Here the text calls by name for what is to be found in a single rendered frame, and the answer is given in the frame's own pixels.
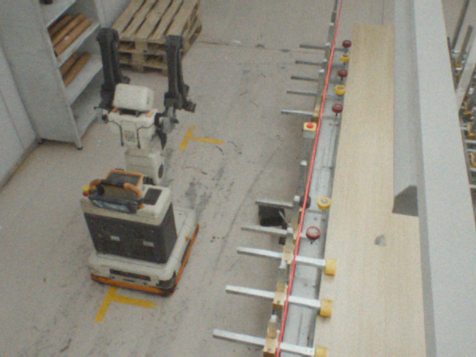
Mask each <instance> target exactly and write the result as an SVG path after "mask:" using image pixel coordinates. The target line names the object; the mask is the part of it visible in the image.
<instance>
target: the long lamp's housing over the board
mask: <svg viewBox="0 0 476 357"><path fill-rule="evenodd" d="M411 78H412V62H411V27H410V8H409V0H395V41H394V67H393V207H392V209H391V212H392V213H393V214H404V215H410V217H417V218H418V217H419V206H418V187H417V169H415V134H414V116H413V99H414V98H412V88H413V80H412V79H411Z"/></svg>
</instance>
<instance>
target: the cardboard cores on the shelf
mask: <svg viewBox="0 0 476 357"><path fill-rule="evenodd" d="M91 24H92V22H91V20H90V19H89V18H86V17H85V15H84V14H81V13H79V14H78V15H77V16H76V17H73V16H72V15H71V14H67V15H65V16H64V17H63V15H62V14H61V15H60V16H59V17H58V18H57V19H56V20H55V21H54V22H52V23H51V24H50V25H49V26H48V27H46V29H47V30H48V32H49V37H50V40H51V43H52V46H53V51H54V54H55V57H58V56H59V55H60V54H61V53H63V52H64V51H65V50H66V49H67V48H68V47H69V46H70V44H71V43H73V42H74V41H75V40H76V39H77V38H78V37H79V36H80V35H81V34H82V33H83V32H84V31H86V29H87V28H88V27H90V25H91ZM90 57H91V56H90V54H89V53H88V52H84V53H83V54H82V55H81V57H78V56H77V55H76V52H75V51H74V52H73V53H72V54H71V55H70V56H69V58H68V59H67V60H66V61H65V62H64V63H63V64H62V65H61V66H60V68H59V72H61V76H62V80H63V82H64V85H65V88H66V87H67V86H68V84H69V82H70V81H71V80H72V79H73V78H74V77H75V76H76V74H77V73H78V72H80V70H81V69H82V68H83V67H84V65H85V64H86V62H87V61H88V59H89V58H90Z"/></svg>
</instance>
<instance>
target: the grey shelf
mask: <svg viewBox="0 0 476 357"><path fill-rule="evenodd" d="M32 5H33V6H32ZM93 5H94V6H93ZM94 8H95V10H94ZM95 12H96V13H95ZM79 13H81V14H84V15H85V17H86V18H89V19H90V20H91V22H92V24H91V25H90V27H88V28H87V29H86V31H84V32H83V33H82V34H81V35H80V36H79V37H78V38H77V39H76V40H75V41H74V42H73V43H71V44H70V46H69V47H68V48H67V49H66V50H65V51H64V52H63V53H61V54H60V55H59V56H58V57H55V54H54V51H53V46H52V43H51V40H50V37H49V32H48V30H47V29H46V27H48V26H49V25H50V24H51V23H52V22H54V21H55V20H56V19H57V18H58V17H59V16H60V15H61V14H62V15H63V17H64V16H65V15H67V14H71V15H72V16H73V17H76V16H77V15H78V14H79ZM98 27H99V29H102V28H103V27H102V23H100V15H99V11H98V7H97V2H96V0H93V1H92V0H53V3H52V4H48V5H47V4H45V1H44V0H41V1H38V0H34V1H33V0H31V1H30V0H0V41H1V43H2V47H3V48H4V51H5V55H6V58H7V60H8V63H9V65H10V67H11V69H12V72H13V75H14V79H15V80H16V83H17V86H18V90H19V92H20V94H21V97H22V101H23V103H25V106H26V110H27V112H28V115H29V117H30V121H31V124H32V125H33V130H34V132H35V135H36V137H37V141H38V144H43V143H44V140H41V139H52V140H59V141H65V142H70V143H76V144H77V149H78V151H81V149H82V148H83V146H82V144H81V137H82V135H83V134H84V133H85V130H86V129H87V127H88V125H89V124H90V123H91V122H92V121H93V120H95V118H96V117H97V113H96V110H94V107H99V104H100V102H101V100H102V98H101V96H100V91H101V85H102V84H103V83H104V72H103V65H102V56H101V50H100V45H98V42H96V36H97V34H98V33H99V29H98ZM40 30H41V31H40ZM42 30H43V31H42ZM42 38H43V39H42ZM43 40H44V41H43ZM44 43H45V44H44ZM45 45H46V46H45ZM46 49H47V50H46ZM74 51H75V52H76V55H77V56H78V57H81V55H82V54H83V53H84V52H88V53H89V54H90V56H91V57H90V58H89V59H88V61H87V62H86V64H85V65H84V67H83V68H82V69H81V70H80V72H78V73H77V74H76V76H75V77H74V78H73V79H72V80H71V81H70V82H69V84H68V86H67V87H66V88H65V85H64V82H63V80H62V76H61V72H59V68H60V66H61V65H62V64H63V63H64V62H65V61H66V60H67V59H68V58H69V56H70V55H71V54H72V53H73V52H74ZM48 54H49V55H48ZM55 78H56V80H55ZM58 89H60V91H58ZM24 95H25V96H24ZM75 141H76V142H75Z"/></svg>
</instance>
